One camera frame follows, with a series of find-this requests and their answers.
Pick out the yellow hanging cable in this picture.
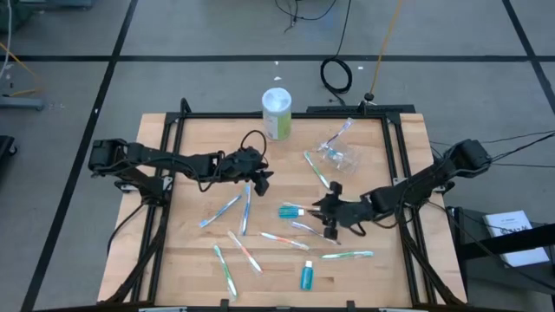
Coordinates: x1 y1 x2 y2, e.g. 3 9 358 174
368 0 405 103

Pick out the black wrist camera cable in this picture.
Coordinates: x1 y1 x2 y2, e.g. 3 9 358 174
239 129 269 168

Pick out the blue toothbrush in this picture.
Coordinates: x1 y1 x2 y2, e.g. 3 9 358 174
239 182 253 237
198 193 243 230

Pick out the green toothbrush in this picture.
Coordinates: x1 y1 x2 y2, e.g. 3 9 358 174
212 244 239 303
319 250 375 262
302 150 331 191

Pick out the black aluminium frame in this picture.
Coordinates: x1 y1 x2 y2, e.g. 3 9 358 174
103 97 467 312

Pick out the white booklet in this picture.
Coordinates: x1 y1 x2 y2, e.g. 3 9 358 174
482 210 551 268

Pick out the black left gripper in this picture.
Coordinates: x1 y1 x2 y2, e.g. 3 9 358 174
219 146 275 198

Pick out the grey stand foot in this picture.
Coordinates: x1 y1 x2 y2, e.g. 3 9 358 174
0 95 44 112

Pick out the black coiled floor cable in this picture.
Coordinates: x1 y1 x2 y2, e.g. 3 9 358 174
319 0 354 107

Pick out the white green wipes canister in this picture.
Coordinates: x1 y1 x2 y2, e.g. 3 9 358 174
261 87 293 142

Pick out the black side stand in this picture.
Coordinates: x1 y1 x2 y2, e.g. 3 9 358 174
446 205 555 300

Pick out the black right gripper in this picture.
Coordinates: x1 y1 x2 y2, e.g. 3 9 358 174
310 180 379 242

